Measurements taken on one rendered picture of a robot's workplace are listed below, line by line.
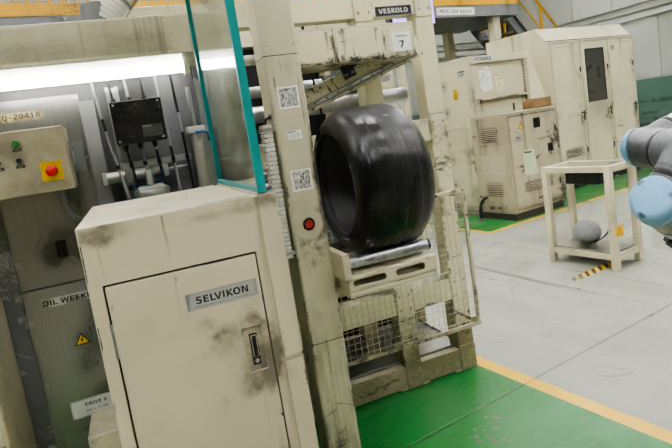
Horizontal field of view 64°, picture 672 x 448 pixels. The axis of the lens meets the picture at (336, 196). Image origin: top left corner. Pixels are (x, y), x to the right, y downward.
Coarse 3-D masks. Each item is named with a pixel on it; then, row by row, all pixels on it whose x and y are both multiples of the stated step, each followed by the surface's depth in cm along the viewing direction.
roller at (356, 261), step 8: (416, 240) 201; (424, 240) 201; (384, 248) 196; (392, 248) 196; (400, 248) 197; (408, 248) 198; (416, 248) 199; (424, 248) 200; (352, 256) 192; (360, 256) 192; (368, 256) 192; (376, 256) 193; (384, 256) 194; (392, 256) 196; (400, 256) 198; (352, 264) 190; (360, 264) 191; (368, 264) 193
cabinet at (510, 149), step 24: (480, 120) 640; (504, 120) 610; (528, 120) 627; (552, 120) 649; (480, 144) 648; (504, 144) 616; (528, 144) 628; (552, 144) 646; (480, 168) 656; (504, 168) 623; (528, 168) 629; (480, 192) 664; (504, 192) 631; (528, 192) 631; (552, 192) 652; (504, 216) 640; (528, 216) 635
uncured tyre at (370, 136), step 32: (320, 128) 207; (352, 128) 186; (384, 128) 186; (416, 128) 191; (320, 160) 218; (352, 160) 183; (384, 160) 180; (416, 160) 184; (320, 192) 221; (352, 192) 233; (384, 192) 180; (416, 192) 184; (352, 224) 225; (384, 224) 184; (416, 224) 191
